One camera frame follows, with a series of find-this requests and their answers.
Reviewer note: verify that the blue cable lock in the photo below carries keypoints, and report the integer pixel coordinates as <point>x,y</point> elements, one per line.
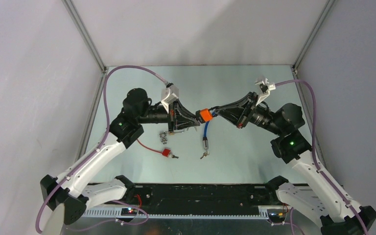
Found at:
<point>205,141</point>

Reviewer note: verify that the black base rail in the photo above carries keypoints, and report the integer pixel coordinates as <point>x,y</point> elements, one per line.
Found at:
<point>201,199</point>

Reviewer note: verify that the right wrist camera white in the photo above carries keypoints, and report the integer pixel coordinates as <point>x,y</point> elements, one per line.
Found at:
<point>264,89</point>

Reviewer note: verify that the orange black padlock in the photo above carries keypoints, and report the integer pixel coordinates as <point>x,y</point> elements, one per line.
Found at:
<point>204,115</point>

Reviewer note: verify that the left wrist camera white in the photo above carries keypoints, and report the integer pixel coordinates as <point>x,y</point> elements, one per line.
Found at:
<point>169,95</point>

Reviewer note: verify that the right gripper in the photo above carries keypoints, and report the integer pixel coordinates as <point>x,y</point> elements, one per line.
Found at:
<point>238,114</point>

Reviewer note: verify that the silver key bunch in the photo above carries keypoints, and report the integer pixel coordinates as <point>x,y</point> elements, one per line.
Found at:
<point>163,137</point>

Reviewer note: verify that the red cable padlock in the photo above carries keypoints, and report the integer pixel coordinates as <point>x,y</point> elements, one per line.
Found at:
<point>166,152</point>

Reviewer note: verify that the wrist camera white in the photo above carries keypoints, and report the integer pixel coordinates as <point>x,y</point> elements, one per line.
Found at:
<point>264,89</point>
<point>169,95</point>

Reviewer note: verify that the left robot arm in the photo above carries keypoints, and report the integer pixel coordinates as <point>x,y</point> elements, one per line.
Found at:
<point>71,189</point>

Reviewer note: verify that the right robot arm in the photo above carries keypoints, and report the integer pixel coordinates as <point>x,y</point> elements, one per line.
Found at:
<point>331,208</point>

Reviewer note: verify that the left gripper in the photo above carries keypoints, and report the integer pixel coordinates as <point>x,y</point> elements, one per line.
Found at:
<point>180,124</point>

